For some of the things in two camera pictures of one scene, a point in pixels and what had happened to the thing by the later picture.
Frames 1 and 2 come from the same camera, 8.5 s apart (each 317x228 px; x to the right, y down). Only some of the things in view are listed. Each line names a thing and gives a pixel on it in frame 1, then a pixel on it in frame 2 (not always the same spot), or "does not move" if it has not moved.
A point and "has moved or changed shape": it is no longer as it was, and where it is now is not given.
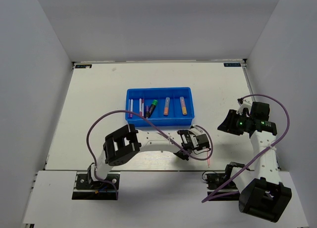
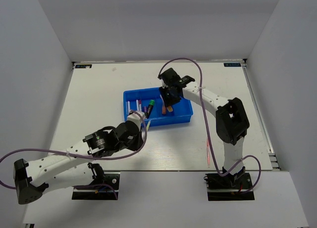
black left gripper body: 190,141 → 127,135
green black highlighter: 152,107 has moved or changed shape
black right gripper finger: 230,129 → 170,96
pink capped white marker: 132,108 → 137,105
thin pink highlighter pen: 208,159 does not move
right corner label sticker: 232,65 does not move
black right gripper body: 241,122 → 169,87
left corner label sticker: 83,66 does not move
